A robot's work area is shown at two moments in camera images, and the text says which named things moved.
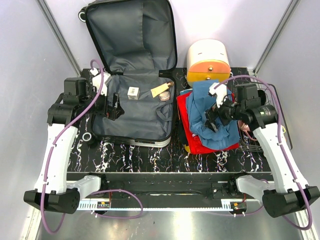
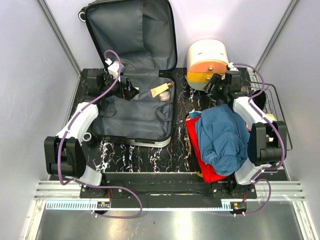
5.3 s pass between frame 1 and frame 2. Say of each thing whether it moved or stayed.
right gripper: moved
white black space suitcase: stayed
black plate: stayed
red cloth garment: moved
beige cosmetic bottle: stayed
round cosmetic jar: stayed
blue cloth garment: moved
